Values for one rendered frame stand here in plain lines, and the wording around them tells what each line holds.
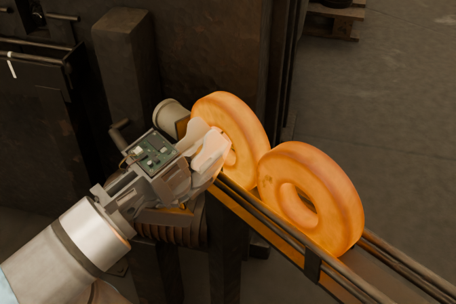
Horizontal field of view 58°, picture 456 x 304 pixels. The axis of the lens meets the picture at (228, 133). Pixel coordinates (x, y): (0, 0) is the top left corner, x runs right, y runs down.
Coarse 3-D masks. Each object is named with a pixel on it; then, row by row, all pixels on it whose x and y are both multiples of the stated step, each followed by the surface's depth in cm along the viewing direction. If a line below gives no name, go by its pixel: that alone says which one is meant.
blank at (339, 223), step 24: (288, 144) 51; (264, 168) 54; (288, 168) 49; (312, 168) 46; (336, 168) 47; (264, 192) 56; (288, 192) 55; (312, 192) 48; (336, 192) 45; (288, 216) 54; (312, 216) 54; (336, 216) 46; (360, 216) 47; (336, 240) 48
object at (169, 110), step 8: (160, 104) 72; (168, 104) 72; (176, 104) 72; (160, 112) 71; (168, 112) 70; (176, 112) 70; (184, 112) 70; (160, 120) 71; (168, 120) 70; (176, 120) 69; (160, 128) 73; (168, 128) 70
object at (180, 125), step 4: (188, 116) 65; (180, 120) 65; (184, 120) 65; (188, 120) 65; (176, 124) 64; (180, 124) 65; (184, 124) 65; (176, 128) 65; (180, 128) 65; (184, 128) 66; (176, 132) 65; (180, 132) 66; (184, 132) 66; (176, 136) 66; (180, 136) 66; (184, 136) 66
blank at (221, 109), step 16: (208, 96) 59; (224, 96) 58; (192, 112) 64; (208, 112) 60; (224, 112) 56; (240, 112) 56; (224, 128) 58; (240, 128) 55; (256, 128) 56; (240, 144) 57; (256, 144) 55; (224, 160) 64; (240, 160) 58; (256, 160) 56; (240, 176) 60
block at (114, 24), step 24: (96, 24) 71; (120, 24) 71; (144, 24) 74; (96, 48) 73; (120, 48) 72; (144, 48) 76; (120, 72) 75; (144, 72) 78; (120, 96) 79; (144, 96) 80; (144, 120) 82
